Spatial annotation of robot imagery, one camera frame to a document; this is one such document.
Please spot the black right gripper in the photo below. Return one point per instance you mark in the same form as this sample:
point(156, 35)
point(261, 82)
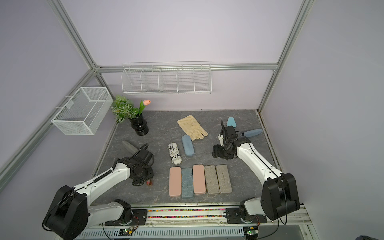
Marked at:
point(216, 152)

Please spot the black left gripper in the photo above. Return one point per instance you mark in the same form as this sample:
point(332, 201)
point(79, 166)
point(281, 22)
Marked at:
point(150, 175)

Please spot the blue brown glasses case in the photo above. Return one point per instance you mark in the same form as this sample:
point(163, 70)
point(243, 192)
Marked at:
point(253, 133)

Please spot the grey case red glasses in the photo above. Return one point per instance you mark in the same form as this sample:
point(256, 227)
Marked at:
point(224, 179)

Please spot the green glasses case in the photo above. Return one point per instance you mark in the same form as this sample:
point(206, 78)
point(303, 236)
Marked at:
point(211, 180)

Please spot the beige case brown sunglasses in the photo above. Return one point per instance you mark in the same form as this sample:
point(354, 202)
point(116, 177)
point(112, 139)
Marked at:
point(174, 154)

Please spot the case with white sunglasses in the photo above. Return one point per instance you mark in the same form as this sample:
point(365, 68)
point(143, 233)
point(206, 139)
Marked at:
point(188, 146)

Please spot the pink glasses case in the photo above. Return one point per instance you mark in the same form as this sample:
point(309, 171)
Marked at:
point(199, 180)

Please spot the teal grey case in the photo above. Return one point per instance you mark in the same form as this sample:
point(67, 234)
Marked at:
point(187, 183)

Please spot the beige case black glasses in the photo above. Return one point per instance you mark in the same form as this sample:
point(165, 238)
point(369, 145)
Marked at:
point(149, 182)

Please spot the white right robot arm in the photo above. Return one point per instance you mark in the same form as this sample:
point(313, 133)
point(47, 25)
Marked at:
point(279, 195)

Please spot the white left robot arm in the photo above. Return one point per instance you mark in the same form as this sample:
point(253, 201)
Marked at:
point(72, 210)

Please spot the teal small trowel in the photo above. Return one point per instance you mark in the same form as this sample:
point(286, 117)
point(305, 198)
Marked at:
point(231, 122)

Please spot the beige fabric glove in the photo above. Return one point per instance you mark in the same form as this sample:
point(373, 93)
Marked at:
point(192, 128)

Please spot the black glossy vase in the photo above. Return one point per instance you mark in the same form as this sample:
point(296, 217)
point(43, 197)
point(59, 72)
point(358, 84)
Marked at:
point(139, 125)

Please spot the green artificial plant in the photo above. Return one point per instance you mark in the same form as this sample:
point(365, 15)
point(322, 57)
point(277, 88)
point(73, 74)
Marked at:
point(124, 108)

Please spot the pink tulip flower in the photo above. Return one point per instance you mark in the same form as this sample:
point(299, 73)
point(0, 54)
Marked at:
point(146, 102)

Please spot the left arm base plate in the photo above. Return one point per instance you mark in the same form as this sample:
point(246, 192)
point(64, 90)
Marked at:
point(133, 217)

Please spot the aluminium mounting rail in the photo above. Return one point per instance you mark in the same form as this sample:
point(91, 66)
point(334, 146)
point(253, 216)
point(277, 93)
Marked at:
point(177, 215)

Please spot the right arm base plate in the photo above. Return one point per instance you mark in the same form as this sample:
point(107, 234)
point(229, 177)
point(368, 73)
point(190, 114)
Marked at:
point(235, 216)

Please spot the white vented cable duct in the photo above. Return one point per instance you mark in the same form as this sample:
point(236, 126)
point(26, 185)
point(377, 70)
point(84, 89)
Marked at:
point(161, 233)

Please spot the white wire basket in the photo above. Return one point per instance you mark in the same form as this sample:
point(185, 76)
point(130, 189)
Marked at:
point(83, 113)

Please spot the long white wire shelf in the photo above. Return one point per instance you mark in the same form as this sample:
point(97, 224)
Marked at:
point(167, 78)

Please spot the aluminium frame post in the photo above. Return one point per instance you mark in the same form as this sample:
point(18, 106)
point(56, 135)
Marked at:
point(65, 20)

